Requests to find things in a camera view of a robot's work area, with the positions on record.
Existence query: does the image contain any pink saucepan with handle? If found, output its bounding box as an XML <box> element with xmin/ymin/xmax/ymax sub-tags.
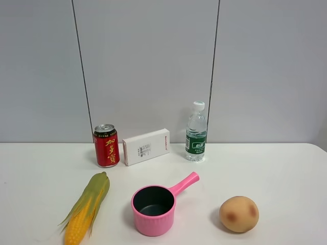
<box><xmin>131</xmin><ymin>172</ymin><xmax>200</xmax><ymax>237</ymax></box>

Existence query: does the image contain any brown potato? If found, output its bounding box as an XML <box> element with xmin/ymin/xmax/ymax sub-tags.
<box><xmin>219</xmin><ymin>196</ymin><xmax>259</xmax><ymax>233</ymax></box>

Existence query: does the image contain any yellow corn cob with husk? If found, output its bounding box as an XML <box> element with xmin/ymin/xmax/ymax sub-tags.
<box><xmin>62</xmin><ymin>171</ymin><xmax>110</xmax><ymax>244</ymax></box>

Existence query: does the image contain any red drink can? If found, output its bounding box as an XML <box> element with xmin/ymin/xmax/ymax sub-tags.
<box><xmin>93</xmin><ymin>124</ymin><xmax>120</xmax><ymax>167</ymax></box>

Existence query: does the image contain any white cardboard box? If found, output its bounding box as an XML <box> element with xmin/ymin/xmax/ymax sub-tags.
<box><xmin>122</xmin><ymin>129</ymin><xmax>170</xmax><ymax>166</ymax></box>

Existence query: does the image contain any clear water bottle green label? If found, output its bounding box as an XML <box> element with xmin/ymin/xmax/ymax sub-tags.
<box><xmin>185</xmin><ymin>101</ymin><xmax>207</xmax><ymax>162</ymax></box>

